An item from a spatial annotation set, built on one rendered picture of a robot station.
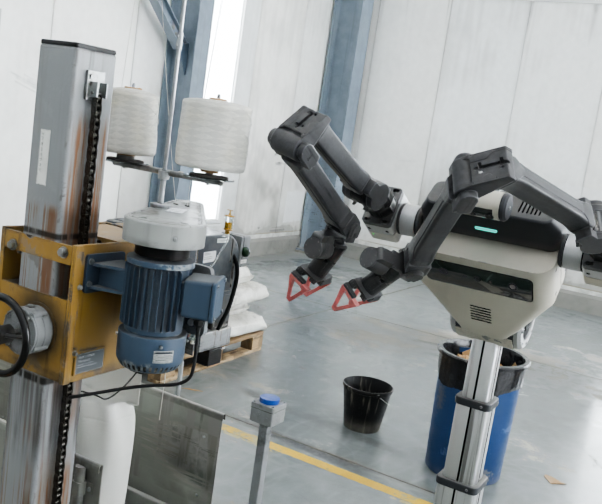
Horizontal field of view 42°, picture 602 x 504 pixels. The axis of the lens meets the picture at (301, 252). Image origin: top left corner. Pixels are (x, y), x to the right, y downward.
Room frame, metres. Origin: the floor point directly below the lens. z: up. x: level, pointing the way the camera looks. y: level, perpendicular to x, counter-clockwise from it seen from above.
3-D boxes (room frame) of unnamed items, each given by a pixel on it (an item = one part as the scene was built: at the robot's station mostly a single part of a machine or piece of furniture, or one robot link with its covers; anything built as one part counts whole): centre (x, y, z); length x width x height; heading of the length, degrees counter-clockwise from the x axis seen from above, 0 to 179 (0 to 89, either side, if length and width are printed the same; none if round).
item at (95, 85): (1.70, 0.48, 1.68); 0.05 x 0.03 x 0.06; 151
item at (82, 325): (1.82, 0.50, 1.18); 0.34 x 0.25 x 0.31; 151
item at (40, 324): (1.64, 0.57, 1.14); 0.11 x 0.06 x 0.11; 61
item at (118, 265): (1.68, 0.39, 1.27); 0.12 x 0.09 x 0.09; 151
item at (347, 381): (4.34, -0.50, 0.13); 0.30 x 0.30 x 0.26
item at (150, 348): (1.67, 0.30, 1.21); 0.15 x 0.15 x 0.25
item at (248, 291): (5.43, 0.51, 0.44); 0.68 x 0.44 x 0.15; 151
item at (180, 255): (1.67, 0.30, 1.35); 0.12 x 0.12 x 0.04
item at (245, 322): (5.43, 0.49, 0.20); 0.67 x 0.43 x 0.15; 151
